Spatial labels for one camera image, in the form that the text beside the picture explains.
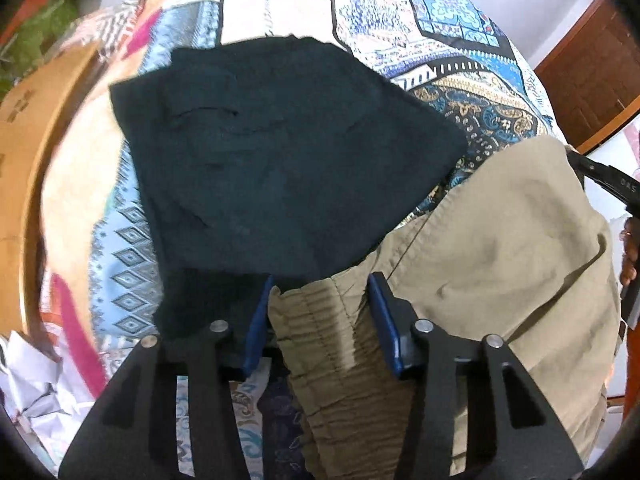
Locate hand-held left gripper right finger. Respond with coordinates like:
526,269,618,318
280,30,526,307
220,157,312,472
366,272,586,480

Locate beige pants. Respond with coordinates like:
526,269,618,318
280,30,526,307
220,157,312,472
267,135,628,480

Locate crumpled white paper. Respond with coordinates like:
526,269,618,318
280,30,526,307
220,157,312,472
0,330,101,463

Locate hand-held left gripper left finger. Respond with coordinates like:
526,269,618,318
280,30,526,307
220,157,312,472
57,274,275,480

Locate patterned blue bedsheet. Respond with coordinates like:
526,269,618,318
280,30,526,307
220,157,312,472
40,0,566,480

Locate dark green cloth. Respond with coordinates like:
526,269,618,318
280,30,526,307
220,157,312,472
109,35,468,343

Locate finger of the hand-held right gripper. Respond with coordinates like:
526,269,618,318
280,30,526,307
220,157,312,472
565,146,640,213

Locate person's right hand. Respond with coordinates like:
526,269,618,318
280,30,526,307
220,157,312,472
619,216,640,288

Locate brown wooden door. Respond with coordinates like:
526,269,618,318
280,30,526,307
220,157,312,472
534,0,640,153

